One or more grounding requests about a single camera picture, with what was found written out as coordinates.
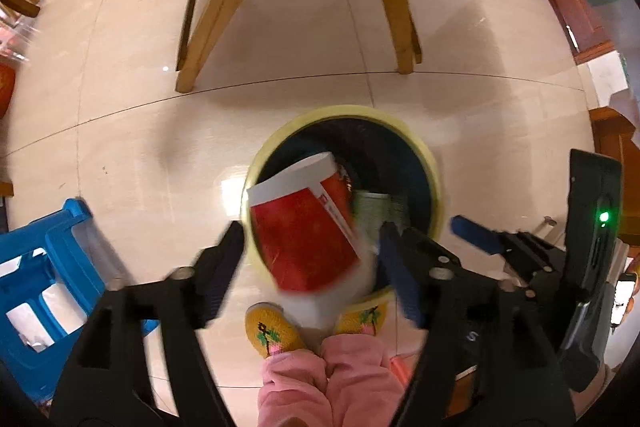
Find wooden door frame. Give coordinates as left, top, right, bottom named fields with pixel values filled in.
left=587, top=107, right=640, bottom=228

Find yellow embroidered slipper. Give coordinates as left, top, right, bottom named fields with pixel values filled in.
left=335, top=299, right=393, bottom=338
left=245, top=302, right=308, bottom=360

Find smartphone with lit screen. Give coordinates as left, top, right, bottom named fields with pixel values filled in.
left=611, top=272, right=638, bottom=325

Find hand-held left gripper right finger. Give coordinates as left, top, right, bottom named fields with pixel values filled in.
left=377, top=222, right=578, bottom=427

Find red and white paper cup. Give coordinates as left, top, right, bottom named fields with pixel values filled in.
left=246, top=152, right=378, bottom=328

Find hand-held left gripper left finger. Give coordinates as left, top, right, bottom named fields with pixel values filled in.
left=47, top=221, right=246, bottom=427

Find orange round decoration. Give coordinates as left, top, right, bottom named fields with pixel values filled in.
left=0, top=62, right=16, bottom=118

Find blue plastic stool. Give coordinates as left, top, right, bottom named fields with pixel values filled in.
left=0, top=198, right=151, bottom=400

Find green can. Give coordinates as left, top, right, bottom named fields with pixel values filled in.
left=352, top=189, right=408, bottom=248

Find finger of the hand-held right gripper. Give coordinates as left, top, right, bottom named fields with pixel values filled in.
left=450, top=215, right=568, bottom=293

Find yellow-rimmed round trash bin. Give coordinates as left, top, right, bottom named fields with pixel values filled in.
left=241, top=104, right=443, bottom=308

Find wooden chair legs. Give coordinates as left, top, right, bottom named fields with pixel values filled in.
left=175, top=0, right=423, bottom=94

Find brown wooden door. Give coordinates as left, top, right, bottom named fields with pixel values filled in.
left=527, top=0, right=616, bottom=62

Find person's pink pants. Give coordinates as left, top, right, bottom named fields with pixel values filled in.
left=257, top=334, right=416, bottom=427

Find person's right forearm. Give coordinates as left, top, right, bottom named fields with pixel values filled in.
left=570, top=362, right=618, bottom=418

